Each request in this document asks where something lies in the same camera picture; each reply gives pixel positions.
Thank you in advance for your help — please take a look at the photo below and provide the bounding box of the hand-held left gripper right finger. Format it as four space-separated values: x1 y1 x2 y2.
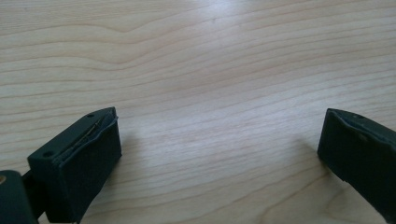
317 107 396 224

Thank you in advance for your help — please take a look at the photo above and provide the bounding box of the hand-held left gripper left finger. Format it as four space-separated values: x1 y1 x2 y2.
27 106 122 224

